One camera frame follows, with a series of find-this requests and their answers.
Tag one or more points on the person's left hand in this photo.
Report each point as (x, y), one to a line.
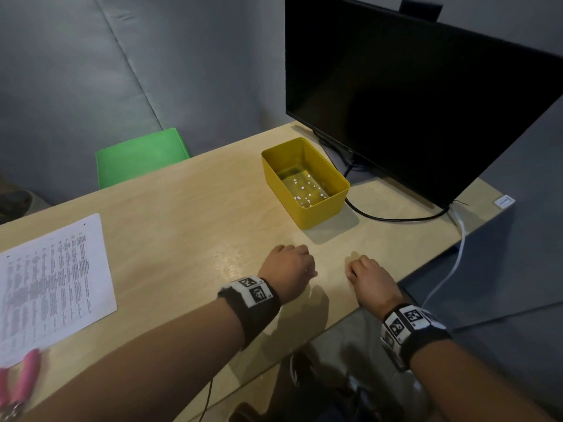
(288, 272)

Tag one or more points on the person's right hand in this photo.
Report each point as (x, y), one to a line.
(374, 283)

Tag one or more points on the person's right fingers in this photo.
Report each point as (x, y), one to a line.
(357, 268)

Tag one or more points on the person's left fingers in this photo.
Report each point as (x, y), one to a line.
(294, 250)

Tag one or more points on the person's left forearm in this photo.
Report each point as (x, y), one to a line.
(145, 369)

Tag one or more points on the person's right forearm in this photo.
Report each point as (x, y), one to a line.
(466, 386)

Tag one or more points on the small screws in bin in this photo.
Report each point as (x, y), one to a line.
(306, 188)

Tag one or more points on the yellow plastic bin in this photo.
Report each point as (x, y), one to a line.
(308, 188)

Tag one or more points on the black left wrist band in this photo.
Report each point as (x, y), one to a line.
(253, 303)

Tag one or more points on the black wrist band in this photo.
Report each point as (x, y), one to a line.
(253, 303)
(409, 331)

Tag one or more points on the black right wrist band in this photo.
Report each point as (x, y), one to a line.
(409, 331)

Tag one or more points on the small white label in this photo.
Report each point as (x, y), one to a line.
(504, 201)

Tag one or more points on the green chair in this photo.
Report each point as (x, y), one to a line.
(138, 157)

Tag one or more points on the black computer monitor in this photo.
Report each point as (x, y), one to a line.
(418, 92)

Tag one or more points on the printed white paper sheet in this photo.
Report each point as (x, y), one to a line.
(48, 285)

